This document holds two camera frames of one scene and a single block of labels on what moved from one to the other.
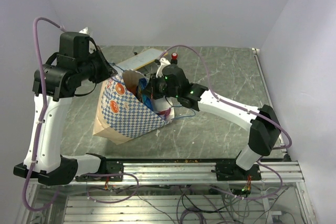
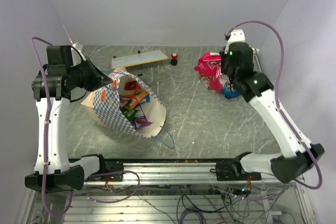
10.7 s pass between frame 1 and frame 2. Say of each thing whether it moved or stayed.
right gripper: moved
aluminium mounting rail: stayed
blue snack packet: moved
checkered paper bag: moved
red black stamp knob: stayed
